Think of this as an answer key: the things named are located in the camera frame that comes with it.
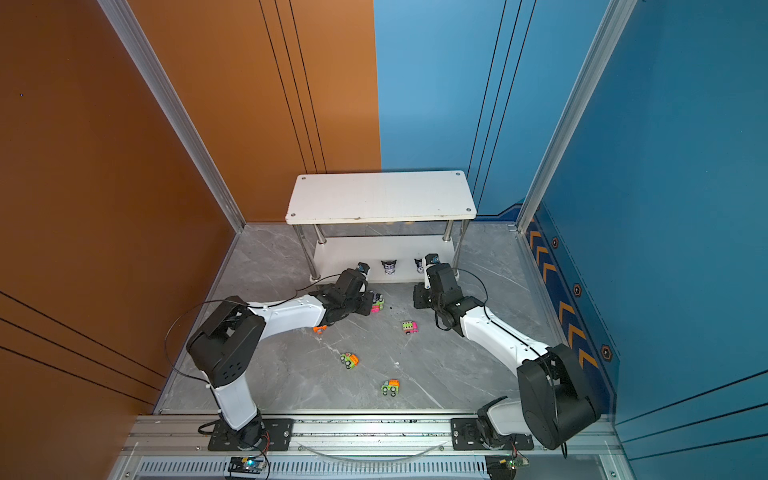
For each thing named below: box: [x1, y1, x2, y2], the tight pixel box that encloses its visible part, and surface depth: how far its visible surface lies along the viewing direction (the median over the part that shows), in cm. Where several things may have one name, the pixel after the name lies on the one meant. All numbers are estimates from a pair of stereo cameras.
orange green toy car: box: [340, 352, 360, 369], surface depth 85 cm
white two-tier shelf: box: [285, 170, 477, 284], surface depth 83 cm
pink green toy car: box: [401, 321, 419, 335], surface depth 91 cm
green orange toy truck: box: [381, 379, 401, 397], surface depth 81 cm
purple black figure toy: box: [380, 259, 397, 275], surface depth 96 cm
